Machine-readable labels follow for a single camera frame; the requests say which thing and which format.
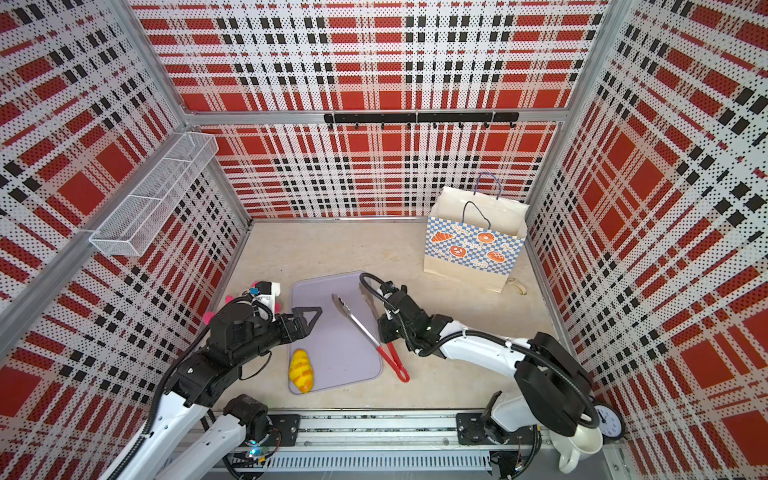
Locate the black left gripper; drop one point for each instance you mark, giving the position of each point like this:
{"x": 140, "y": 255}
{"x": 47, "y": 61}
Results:
{"x": 303, "y": 328}

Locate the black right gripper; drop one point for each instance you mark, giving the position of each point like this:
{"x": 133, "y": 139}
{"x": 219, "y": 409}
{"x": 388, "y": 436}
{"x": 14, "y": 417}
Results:
{"x": 385, "y": 335}

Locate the steel tongs red handle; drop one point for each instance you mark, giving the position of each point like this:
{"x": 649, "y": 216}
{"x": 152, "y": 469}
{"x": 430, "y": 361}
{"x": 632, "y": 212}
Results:
{"x": 388, "y": 354}

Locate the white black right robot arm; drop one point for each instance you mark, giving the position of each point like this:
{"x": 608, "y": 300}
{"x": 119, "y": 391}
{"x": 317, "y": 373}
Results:
{"x": 555, "y": 390}

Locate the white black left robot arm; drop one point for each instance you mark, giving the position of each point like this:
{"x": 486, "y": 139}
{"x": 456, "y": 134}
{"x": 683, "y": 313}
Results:
{"x": 242, "y": 330}

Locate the yellow orange striped bread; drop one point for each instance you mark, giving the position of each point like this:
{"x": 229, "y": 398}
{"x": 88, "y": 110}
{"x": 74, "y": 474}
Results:
{"x": 301, "y": 373}

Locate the blue checkered paper bag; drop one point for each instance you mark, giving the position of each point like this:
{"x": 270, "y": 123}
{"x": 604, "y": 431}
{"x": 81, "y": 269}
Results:
{"x": 475, "y": 236}

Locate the lavender plastic tray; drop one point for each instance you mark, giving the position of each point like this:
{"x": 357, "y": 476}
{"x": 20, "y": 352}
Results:
{"x": 339, "y": 353}

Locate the pink striped plush toy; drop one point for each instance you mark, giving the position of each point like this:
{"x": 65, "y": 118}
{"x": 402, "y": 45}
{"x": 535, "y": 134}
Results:
{"x": 244, "y": 297}

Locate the white ceramic mug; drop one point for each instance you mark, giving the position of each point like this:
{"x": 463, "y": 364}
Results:
{"x": 584, "y": 443}

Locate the small black analog clock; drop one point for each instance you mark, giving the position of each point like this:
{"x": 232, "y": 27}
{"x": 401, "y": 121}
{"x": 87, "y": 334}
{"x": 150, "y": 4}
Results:
{"x": 611, "y": 422}

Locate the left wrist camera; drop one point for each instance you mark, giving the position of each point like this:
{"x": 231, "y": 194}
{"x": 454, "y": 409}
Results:
{"x": 266, "y": 293}

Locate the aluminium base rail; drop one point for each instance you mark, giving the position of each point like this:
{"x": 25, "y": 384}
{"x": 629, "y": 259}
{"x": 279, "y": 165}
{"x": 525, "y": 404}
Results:
{"x": 390, "y": 444}

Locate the white wire mesh basket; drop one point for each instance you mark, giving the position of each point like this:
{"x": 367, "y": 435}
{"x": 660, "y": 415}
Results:
{"x": 136, "y": 221}

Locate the black wall hook rail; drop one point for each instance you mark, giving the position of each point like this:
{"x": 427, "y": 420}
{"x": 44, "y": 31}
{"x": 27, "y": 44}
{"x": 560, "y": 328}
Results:
{"x": 420, "y": 117}

